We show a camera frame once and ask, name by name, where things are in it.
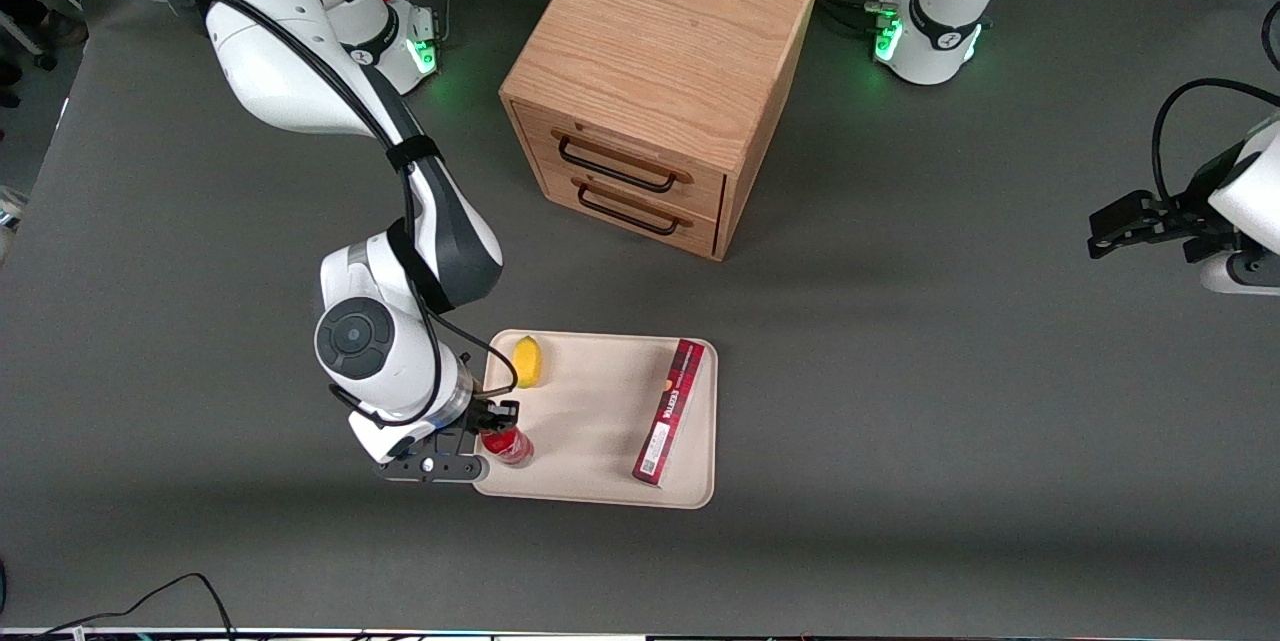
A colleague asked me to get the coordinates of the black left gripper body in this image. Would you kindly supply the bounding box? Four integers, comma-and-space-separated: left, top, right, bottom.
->
1150, 143, 1251, 244

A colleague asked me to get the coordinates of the red can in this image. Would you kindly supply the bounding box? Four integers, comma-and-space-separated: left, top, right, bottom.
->
478, 426, 535, 468

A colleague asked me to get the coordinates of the beige plastic tray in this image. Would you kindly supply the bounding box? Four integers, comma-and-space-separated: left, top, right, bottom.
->
470, 329, 719, 510

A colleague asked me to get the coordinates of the yellow lemon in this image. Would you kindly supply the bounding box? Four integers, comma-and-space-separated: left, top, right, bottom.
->
512, 336, 544, 389

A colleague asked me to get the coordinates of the red flat cardboard box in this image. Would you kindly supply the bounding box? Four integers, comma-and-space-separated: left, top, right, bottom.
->
631, 338, 707, 488

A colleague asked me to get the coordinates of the wooden drawer front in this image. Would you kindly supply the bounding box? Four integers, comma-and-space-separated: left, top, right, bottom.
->
537, 161, 721, 257
512, 103, 728, 220

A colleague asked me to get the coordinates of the wooden drawer cabinet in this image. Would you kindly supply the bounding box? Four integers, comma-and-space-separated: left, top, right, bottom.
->
498, 0, 823, 263

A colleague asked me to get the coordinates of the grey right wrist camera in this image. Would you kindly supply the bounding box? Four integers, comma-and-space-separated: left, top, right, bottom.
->
373, 454, 491, 485

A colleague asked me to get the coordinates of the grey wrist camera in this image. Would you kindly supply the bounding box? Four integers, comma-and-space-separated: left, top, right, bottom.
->
1200, 251, 1280, 297
373, 454, 491, 485

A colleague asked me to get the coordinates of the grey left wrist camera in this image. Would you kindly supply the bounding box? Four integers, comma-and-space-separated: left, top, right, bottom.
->
1200, 251, 1280, 297

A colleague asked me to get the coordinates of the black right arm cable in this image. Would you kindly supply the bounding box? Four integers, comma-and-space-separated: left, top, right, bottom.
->
117, 0, 519, 422

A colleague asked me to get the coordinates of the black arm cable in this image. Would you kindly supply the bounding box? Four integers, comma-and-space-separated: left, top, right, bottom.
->
117, 0, 519, 422
1150, 76, 1280, 207

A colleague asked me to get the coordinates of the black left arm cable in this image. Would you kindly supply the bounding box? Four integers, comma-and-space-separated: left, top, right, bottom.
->
1150, 76, 1280, 207

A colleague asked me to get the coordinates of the black metal drawer handle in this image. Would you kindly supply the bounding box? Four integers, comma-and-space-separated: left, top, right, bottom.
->
576, 181, 683, 237
557, 134, 681, 194

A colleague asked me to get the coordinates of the black loose floor cable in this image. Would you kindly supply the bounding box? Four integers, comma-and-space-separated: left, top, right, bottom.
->
0, 573, 238, 641

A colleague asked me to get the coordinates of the black left base cable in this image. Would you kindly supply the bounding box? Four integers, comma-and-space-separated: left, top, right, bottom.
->
818, 0, 901, 37

